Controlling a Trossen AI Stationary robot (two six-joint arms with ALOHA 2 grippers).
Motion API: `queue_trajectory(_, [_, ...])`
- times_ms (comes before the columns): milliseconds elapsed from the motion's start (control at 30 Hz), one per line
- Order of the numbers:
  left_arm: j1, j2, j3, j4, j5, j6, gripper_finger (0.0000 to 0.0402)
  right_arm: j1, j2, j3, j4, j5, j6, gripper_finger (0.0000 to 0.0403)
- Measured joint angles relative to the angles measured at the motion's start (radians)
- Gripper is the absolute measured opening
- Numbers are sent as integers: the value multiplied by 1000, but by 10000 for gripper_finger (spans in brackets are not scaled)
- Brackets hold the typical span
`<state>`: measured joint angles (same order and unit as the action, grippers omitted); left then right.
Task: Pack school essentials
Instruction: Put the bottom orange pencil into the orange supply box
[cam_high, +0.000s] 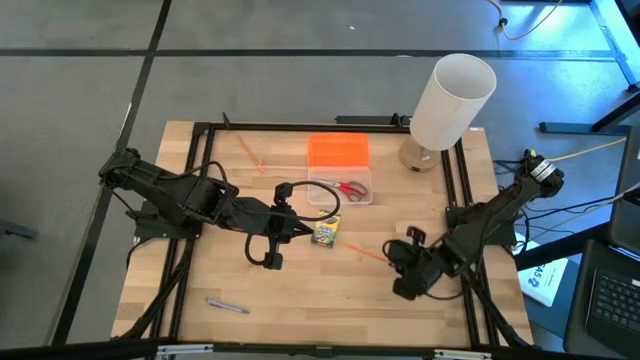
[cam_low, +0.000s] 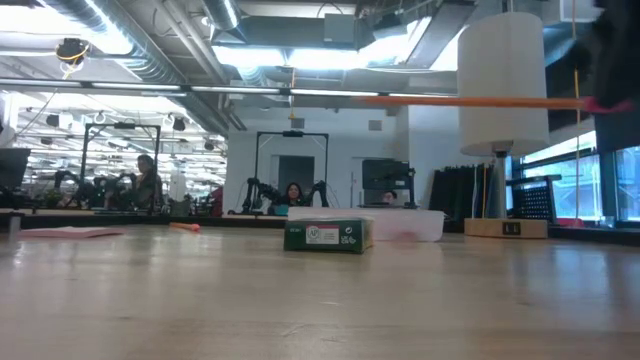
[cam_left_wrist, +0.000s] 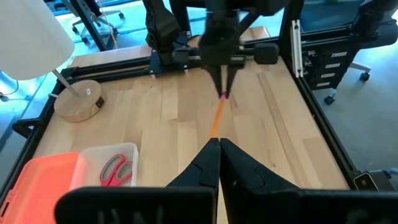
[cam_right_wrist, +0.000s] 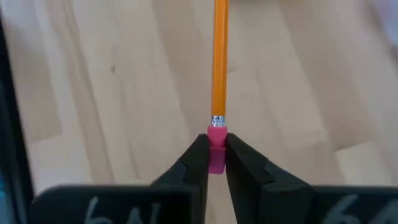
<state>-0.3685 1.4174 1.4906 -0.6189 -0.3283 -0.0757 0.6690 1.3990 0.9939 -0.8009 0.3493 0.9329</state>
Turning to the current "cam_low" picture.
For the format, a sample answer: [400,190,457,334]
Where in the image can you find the black ceiling cable reel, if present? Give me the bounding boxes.
[54,37,91,65]

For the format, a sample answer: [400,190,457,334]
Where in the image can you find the pink sticky notes pad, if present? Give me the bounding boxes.
[16,225,127,240]

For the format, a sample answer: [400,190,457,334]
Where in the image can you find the black curtain panels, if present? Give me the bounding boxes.
[428,163,496,222]

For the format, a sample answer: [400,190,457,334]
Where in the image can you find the green crayon box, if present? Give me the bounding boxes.
[282,216,375,255]

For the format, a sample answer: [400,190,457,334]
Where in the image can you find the black aluminium table frame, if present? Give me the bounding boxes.
[0,209,640,247]

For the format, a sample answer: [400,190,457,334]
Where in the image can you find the white shade table lamp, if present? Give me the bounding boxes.
[456,11,552,240]

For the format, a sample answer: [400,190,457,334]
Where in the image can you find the black monitor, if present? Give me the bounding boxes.
[0,146,32,192]

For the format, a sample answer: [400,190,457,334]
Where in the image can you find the yellow cable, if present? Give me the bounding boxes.
[571,0,583,222]

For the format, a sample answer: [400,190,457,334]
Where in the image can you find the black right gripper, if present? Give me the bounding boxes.
[569,0,640,109]

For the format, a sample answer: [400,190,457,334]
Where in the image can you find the black robot station frame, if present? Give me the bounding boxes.
[79,122,162,215]
[253,130,331,214]

